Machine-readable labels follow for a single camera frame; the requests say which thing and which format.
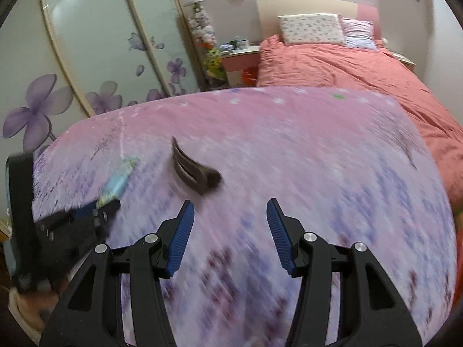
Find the floral sliding-door wardrobe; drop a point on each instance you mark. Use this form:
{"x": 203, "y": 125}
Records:
{"x": 90, "y": 43}

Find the pink striped pillow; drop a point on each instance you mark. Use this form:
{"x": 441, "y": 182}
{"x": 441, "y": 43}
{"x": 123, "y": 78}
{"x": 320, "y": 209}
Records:
{"x": 358, "y": 32}

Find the pink and white nightstand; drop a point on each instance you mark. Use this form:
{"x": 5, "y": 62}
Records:
{"x": 405, "y": 61}
{"x": 238, "y": 61}

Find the white floral pillow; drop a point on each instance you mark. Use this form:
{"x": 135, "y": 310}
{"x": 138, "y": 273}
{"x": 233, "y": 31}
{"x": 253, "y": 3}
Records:
{"x": 311, "y": 29}

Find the beige and pink headboard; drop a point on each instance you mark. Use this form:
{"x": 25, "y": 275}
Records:
{"x": 307, "y": 7}

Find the yellow-green plush toy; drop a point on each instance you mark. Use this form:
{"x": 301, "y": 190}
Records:
{"x": 214, "y": 63}

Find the dark brown cloth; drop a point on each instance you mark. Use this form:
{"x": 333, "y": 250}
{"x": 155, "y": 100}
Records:
{"x": 195, "y": 177}

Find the small red bin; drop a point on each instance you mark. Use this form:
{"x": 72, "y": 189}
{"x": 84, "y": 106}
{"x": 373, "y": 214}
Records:
{"x": 249, "y": 76}

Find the tall flower decoration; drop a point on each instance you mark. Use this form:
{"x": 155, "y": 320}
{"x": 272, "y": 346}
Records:
{"x": 200, "y": 25}

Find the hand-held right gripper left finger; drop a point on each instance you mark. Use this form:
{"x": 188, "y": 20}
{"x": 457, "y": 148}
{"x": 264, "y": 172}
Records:
{"x": 181, "y": 238}

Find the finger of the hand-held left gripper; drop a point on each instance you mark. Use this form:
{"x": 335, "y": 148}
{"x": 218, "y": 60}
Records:
{"x": 108, "y": 208}

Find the pink floral bedsheet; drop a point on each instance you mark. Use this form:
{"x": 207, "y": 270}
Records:
{"x": 289, "y": 144}

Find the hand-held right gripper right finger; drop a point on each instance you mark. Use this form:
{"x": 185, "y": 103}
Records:
{"x": 280, "y": 238}

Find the white mug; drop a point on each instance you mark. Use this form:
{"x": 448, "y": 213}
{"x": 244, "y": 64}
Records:
{"x": 241, "y": 43}

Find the bed with red duvet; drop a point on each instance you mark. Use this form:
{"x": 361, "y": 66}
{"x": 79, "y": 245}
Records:
{"x": 361, "y": 76}

